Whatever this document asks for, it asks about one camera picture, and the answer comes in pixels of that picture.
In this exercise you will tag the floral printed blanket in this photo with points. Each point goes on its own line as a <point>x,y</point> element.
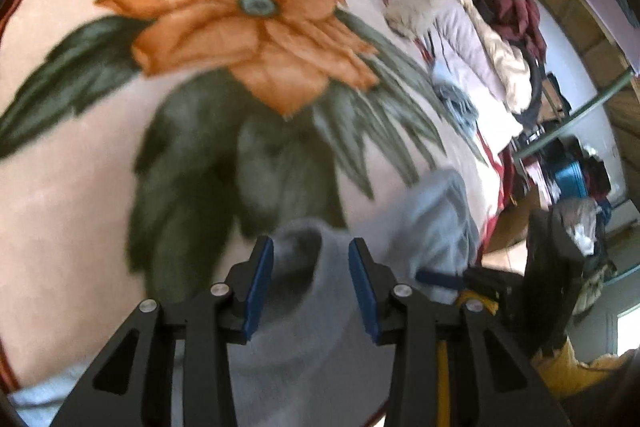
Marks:
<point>260,32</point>

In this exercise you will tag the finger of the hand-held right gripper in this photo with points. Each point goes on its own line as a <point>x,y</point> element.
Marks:
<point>440,278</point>

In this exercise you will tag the blue-grey striped cloth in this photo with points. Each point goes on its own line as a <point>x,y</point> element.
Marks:
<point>457,107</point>

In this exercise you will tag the person's right forearm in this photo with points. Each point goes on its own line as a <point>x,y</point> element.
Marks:
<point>565,362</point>

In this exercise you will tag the wooden bunk board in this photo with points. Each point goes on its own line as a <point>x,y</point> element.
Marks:
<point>570,2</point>

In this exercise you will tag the blue suitcase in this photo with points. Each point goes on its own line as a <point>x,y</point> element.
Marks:
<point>570,177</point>

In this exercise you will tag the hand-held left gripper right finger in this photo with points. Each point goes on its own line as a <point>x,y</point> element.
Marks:
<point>365,292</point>

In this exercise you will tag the mauve puffer jacket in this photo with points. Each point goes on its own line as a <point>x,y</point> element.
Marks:
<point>462,52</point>

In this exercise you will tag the green metal rack frame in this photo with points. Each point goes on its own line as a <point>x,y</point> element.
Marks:
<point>570,119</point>

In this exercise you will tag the dark red garment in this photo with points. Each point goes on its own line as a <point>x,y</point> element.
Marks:
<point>515,7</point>

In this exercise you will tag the grey cloth bundle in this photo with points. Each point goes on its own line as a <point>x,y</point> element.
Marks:
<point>585,227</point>

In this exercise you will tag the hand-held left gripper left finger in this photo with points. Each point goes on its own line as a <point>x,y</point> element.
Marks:
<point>257,287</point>

